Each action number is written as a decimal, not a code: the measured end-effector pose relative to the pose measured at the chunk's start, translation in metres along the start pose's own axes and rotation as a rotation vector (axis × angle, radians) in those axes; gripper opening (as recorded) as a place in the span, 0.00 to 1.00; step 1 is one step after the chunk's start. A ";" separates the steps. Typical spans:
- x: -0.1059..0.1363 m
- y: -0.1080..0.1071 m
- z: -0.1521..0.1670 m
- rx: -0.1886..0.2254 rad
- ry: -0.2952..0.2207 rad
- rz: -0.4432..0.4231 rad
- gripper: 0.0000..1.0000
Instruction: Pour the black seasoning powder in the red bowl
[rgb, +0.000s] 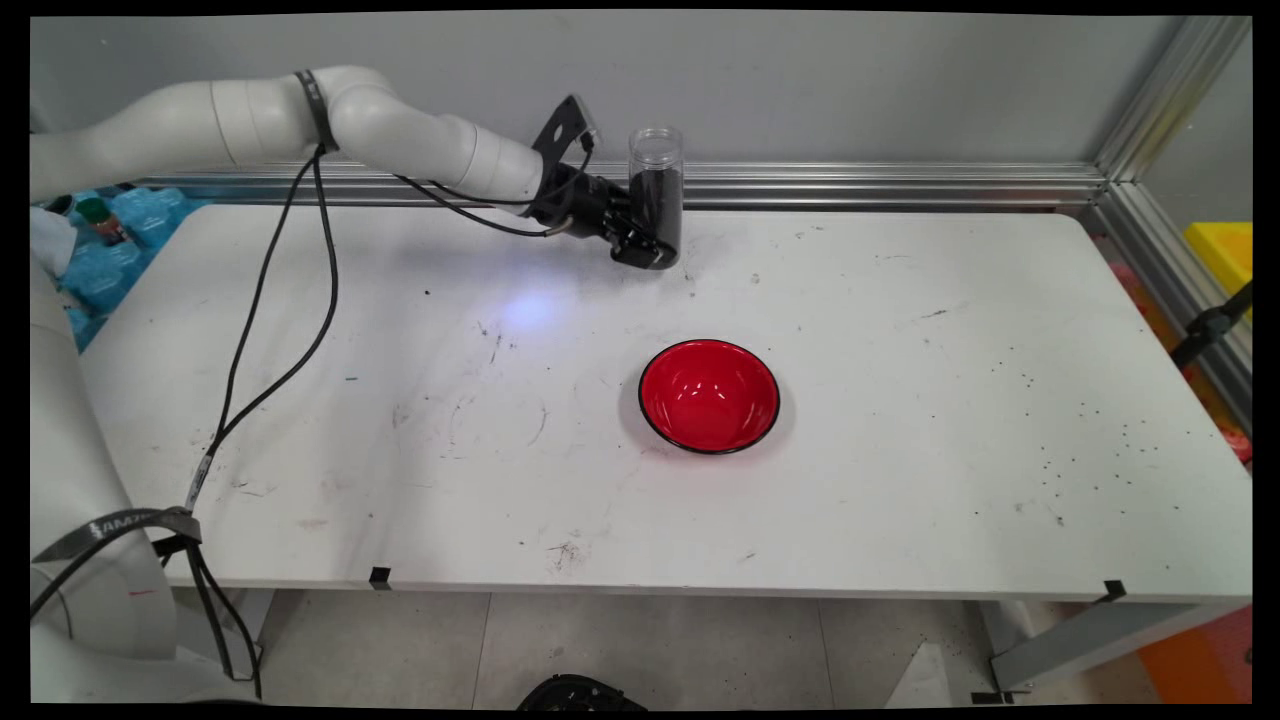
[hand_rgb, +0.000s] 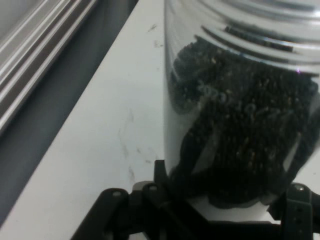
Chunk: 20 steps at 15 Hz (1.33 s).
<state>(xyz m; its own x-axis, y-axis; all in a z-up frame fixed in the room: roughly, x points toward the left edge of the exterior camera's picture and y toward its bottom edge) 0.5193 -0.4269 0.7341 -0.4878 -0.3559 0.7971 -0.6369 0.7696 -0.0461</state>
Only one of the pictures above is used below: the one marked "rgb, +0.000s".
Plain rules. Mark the grey table leg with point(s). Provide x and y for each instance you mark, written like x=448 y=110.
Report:
x=1090 y=640

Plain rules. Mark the black object on floor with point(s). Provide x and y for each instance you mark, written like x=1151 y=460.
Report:
x=580 y=695

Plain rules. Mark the yellow box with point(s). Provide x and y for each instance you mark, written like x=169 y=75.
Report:
x=1225 y=250

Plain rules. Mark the clear jar of black seeds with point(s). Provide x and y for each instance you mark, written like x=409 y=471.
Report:
x=657 y=200

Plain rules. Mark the orange box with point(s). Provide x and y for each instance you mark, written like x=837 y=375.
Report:
x=1200 y=660

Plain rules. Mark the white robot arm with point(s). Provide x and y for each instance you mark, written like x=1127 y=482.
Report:
x=400 y=125

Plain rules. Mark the black tape piece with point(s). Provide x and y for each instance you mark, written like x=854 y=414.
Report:
x=380 y=578
x=1114 y=591

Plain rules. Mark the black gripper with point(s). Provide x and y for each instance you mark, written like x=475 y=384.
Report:
x=575 y=205

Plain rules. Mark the blue bottle pack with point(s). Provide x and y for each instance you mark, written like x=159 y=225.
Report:
x=140 y=230

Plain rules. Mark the brown bottle with green cap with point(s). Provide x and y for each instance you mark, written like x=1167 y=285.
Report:
x=105 y=222

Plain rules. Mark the long aluminium frame rail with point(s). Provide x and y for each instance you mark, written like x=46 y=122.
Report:
x=900 y=185

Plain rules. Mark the aluminium frame post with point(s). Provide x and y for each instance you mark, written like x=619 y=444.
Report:
x=1170 y=95

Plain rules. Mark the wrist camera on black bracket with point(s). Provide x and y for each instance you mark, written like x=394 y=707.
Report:
x=562 y=128

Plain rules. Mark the red bowl with black rim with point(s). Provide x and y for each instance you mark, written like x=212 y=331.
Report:
x=710 y=395

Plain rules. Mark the short aluminium frame rail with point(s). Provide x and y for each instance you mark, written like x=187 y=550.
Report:
x=1150 y=250

